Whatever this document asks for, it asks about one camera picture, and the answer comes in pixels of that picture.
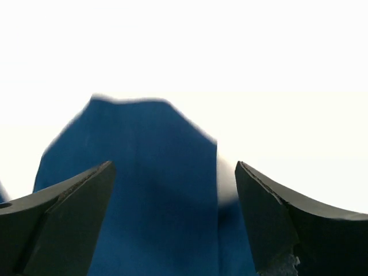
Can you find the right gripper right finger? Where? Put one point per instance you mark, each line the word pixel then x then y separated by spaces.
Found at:
pixel 292 234

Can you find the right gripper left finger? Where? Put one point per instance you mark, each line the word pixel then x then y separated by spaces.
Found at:
pixel 54 231

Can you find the blue t shirt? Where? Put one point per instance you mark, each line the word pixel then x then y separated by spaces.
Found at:
pixel 163 216

